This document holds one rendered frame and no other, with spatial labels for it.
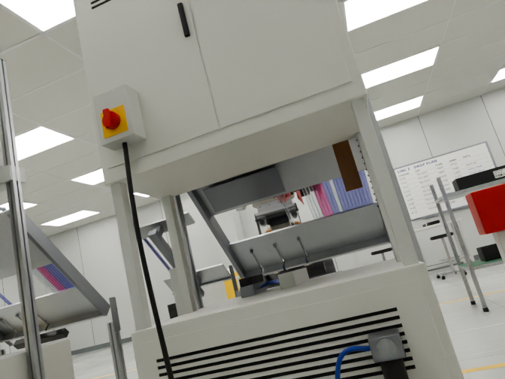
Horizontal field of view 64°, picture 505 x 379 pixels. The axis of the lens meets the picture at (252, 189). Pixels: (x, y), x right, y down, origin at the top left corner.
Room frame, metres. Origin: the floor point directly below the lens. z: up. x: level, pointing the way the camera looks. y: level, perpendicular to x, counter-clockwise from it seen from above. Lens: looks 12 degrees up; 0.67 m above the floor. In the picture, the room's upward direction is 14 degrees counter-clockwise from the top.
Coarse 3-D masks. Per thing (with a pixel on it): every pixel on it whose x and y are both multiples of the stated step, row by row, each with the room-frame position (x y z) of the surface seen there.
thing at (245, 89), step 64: (128, 0) 0.97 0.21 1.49; (192, 0) 0.92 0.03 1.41; (256, 0) 0.88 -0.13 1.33; (320, 0) 0.85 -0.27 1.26; (128, 64) 0.98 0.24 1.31; (192, 64) 0.93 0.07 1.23; (256, 64) 0.89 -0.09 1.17; (320, 64) 0.86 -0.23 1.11; (128, 128) 0.92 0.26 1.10; (192, 128) 0.94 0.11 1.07; (256, 128) 0.91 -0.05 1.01; (320, 128) 0.99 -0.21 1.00; (384, 192) 0.86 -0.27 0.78; (128, 256) 1.02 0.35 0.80; (256, 320) 0.93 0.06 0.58; (320, 320) 0.90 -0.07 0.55; (384, 320) 0.86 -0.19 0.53
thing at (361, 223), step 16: (352, 208) 1.66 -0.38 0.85; (368, 208) 1.65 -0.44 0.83; (304, 224) 1.70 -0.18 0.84; (320, 224) 1.71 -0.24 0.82; (336, 224) 1.71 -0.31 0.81; (352, 224) 1.71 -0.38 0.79; (368, 224) 1.71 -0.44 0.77; (240, 240) 1.78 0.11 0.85; (256, 240) 1.77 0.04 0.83; (272, 240) 1.77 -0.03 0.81; (288, 240) 1.77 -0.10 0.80; (304, 240) 1.77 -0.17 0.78; (320, 240) 1.78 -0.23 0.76; (336, 240) 1.78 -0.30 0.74; (352, 240) 1.78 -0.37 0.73; (240, 256) 1.84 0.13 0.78; (256, 256) 1.85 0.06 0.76; (272, 256) 1.85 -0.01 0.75; (288, 256) 1.85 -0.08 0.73
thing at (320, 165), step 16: (352, 144) 1.42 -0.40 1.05; (288, 160) 1.46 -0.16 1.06; (304, 160) 1.46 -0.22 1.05; (320, 160) 1.46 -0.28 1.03; (336, 160) 1.47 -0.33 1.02; (240, 176) 1.51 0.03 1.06; (256, 176) 1.47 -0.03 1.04; (272, 176) 1.47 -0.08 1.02; (288, 176) 1.51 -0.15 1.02; (304, 176) 1.52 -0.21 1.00; (320, 176) 1.52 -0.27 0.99; (336, 176) 1.52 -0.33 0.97; (208, 192) 1.52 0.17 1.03; (224, 192) 1.52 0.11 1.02; (240, 192) 1.52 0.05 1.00; (256, 192) 1.52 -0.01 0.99; (272, 192) 1.52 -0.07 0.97; (288, 192) 1.57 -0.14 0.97; (208, 208) 1.63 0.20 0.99; (224, 208) 1.58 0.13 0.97
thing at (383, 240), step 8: (368, 240) 1.78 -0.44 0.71; (376, 240) 1.76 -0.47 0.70; (384, 240) 1.75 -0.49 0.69; (336, 248) 1.81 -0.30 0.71; (344, 248) 1.80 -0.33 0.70; (352, 248) 1.78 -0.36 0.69; (360, 248) 1.77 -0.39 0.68; (368, 248) 1.76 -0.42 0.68; (304, 256) 1.85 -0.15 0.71; (312, 256) 1.83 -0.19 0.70; (320, 256) 1.82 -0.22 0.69; (328, 256) 1.80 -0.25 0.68; (336, 256) 1.80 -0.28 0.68; (280, 264) 1.87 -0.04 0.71; (288, 264) 1.86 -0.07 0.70; (296, 264) 1.84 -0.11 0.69; (304, 264) 1.83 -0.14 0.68; (248, 272) 1.91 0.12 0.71; (256, 272) 1.89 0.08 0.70; (264, 272) 1.88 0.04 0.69; (272, 272) 1.87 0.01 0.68
